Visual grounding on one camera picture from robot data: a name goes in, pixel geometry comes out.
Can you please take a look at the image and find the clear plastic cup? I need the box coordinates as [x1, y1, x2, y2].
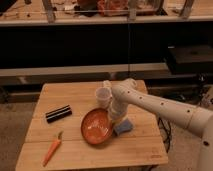
[95, 87, 111, 109]

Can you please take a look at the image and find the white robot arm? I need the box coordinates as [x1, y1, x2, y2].
[108, 79, 213, 171]

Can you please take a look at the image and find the blue sponge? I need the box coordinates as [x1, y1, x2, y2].
[114, 119, 133, 136]

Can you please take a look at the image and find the white small bottle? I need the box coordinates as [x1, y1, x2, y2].
[103, 80, 112, 88]

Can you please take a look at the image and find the black rectangular case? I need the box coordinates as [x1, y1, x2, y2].
[45, 105, 72, 123]

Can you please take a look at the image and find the orange toy carrot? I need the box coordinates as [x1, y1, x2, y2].
[42, 132, 63, 167]

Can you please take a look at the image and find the wooden folding table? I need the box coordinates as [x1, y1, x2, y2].
[16, 82, 168, 171]

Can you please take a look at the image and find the black box on shelf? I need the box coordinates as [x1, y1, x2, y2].
[165, 45, 213, 74]

